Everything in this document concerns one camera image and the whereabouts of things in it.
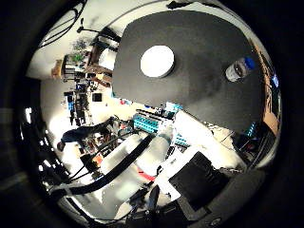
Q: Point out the teal storage box rack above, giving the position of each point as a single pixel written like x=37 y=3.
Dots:
x=145 y=123

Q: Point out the brown wooden shelf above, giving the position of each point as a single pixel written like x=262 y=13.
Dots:
x=95 y=60

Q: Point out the green potted plant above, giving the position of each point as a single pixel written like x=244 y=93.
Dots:
x=77 y=57

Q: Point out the person in dark clothes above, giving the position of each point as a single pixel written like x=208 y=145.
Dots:
x=83 y=133

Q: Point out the monitor with blue screen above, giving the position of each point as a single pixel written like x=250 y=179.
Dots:
x=275 y=80

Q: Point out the clear plastic bottle blue cap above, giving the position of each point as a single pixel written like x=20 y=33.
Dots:
x=238 y=69

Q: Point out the white round disc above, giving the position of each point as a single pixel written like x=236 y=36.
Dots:
x=157 y=61

